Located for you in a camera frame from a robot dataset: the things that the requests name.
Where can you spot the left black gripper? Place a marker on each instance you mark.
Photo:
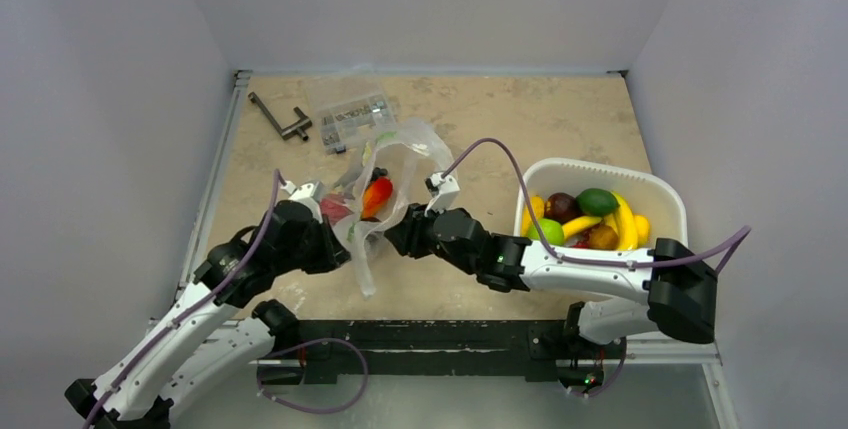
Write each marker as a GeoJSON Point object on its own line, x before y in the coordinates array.
{"type": "Point", "coordinates": [333, 254]}

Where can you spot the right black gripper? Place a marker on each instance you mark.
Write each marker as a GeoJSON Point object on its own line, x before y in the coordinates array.
{"type": "Point", "coordinates": [403, 238]}

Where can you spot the orange fake fruit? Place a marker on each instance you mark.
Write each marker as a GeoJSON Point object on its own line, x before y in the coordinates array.
{"type": "Point", "coordinates": [375, 197]}

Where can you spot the clear plastic bag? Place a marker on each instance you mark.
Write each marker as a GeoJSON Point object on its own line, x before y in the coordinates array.
{"type": "Point", "coordinates": [411, 151]}

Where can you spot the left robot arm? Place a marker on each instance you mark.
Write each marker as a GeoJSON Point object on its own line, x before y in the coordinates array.
{"type": "Point", "coordinates": [177, 363]}

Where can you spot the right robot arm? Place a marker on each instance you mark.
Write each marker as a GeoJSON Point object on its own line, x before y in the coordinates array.
{"type": "Point", "coordinates": [667, 288]}

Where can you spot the dark fake grapes in bag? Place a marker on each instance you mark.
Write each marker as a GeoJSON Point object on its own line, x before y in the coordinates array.
{"type": "Point", "coordinates": [377, 173]}

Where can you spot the light green fake apple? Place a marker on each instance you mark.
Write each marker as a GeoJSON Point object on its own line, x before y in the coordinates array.
{"type": "Point", "coordinates": [549, 229]}

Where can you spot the dark red fake fruit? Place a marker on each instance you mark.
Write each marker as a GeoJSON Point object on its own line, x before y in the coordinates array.
{"type": "Point", "coordinates": [562, 208]}

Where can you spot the dark green fake avocado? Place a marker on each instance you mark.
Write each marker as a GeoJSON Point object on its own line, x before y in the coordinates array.
{"type": "Point", "coordinates": [597, 202]}

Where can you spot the brown fake kiwi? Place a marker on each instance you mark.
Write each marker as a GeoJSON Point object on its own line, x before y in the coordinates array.
{"type": "Point", "coordinates": [603, 237]}

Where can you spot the yellow fake banana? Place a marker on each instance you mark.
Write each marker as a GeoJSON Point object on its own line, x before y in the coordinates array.
{"type": "Point", "coordinates": [622, 221]}

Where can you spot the yellow fake lemon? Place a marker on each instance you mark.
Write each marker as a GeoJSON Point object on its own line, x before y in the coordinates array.
{"type": "Point", "coordinates": [643, 229]}

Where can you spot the clear plastic screw box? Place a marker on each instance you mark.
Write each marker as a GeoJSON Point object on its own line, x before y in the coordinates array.
{"type": "Point", "coordinates": [348, 108]}

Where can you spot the white plastic basket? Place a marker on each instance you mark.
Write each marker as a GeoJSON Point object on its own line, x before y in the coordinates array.
{"type": "Point", "coordinates": [646, 194]}

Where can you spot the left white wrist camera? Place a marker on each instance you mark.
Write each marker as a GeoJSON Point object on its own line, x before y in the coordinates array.
{"type": "Point", "coordinates": [308, 194]}

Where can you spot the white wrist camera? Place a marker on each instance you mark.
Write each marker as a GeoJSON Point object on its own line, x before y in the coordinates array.
{"type": "Point", "coordinates": [308, 194]}
{"type": "Point", "coordinates": [443, 190]}

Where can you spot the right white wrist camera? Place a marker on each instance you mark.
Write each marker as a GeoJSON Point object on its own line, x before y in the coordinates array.
{"type": "Point", "coordinates": [443, 190]}

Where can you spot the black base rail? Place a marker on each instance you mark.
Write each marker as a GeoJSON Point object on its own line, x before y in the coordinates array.
{"type": "Point", "coordinates": [533, 350]}

